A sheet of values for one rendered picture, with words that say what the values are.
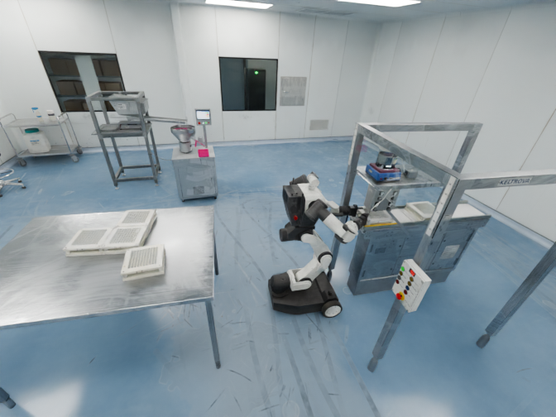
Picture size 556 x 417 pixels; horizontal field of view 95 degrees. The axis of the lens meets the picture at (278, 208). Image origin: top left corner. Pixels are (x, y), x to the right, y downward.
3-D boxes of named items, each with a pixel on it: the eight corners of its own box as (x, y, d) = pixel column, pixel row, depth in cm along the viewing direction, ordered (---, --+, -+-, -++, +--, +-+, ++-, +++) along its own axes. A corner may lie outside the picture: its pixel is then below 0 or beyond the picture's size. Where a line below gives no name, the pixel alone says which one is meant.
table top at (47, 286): (-89, 342, 130) (-94, 338, 128) (35, 220, 221) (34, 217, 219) (213, 300, 159) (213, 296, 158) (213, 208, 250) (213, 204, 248)
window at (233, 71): (222, 111, 626) (218, 56, 565) (222, 111, 627) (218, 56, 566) (275, 110, 662) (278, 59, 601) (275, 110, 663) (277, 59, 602)
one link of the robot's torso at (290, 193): (288, 236, 199) (291, 196, 180) (279, 213, 227) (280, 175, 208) (323, 232, 205) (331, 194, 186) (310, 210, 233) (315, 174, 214)
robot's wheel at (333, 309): (340, 301, 239) (344, 313, 251) (338, 297, 243) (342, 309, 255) (320, 309, 239) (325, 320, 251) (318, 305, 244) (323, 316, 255)
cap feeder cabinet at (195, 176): (179, 203, 416) (171, 160, 376) (180, 188, 462) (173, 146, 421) (218, 199, 432) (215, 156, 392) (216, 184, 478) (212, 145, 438)
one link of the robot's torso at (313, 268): (296, 289, 246) (323, 254, 228) (290, 274, 263) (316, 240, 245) (309, 292, 253) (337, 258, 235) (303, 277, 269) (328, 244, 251)
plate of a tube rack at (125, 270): (121, 275, 162) (120, 274, 160) (127, 251, 181) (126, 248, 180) (162, 268, 169) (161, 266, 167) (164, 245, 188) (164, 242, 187)
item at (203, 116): (199, 149, 416) (194, 109, 383) (198, 147, 425) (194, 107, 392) (213, 149, 422) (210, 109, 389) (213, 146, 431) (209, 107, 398)
